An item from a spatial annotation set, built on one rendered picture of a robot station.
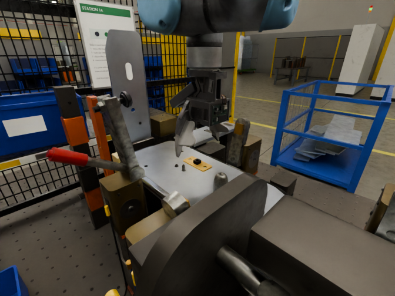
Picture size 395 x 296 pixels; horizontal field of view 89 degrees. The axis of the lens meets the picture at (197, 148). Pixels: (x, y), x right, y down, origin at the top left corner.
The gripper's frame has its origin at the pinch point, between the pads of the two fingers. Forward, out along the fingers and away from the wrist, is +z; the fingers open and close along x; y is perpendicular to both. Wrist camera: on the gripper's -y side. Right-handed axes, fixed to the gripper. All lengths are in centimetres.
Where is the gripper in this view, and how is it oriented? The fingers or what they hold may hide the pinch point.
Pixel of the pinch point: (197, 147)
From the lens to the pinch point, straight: 54.4
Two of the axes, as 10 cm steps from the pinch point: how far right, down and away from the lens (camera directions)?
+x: 7.2, -3.0, 6.3
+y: 7.0, 3.1, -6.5
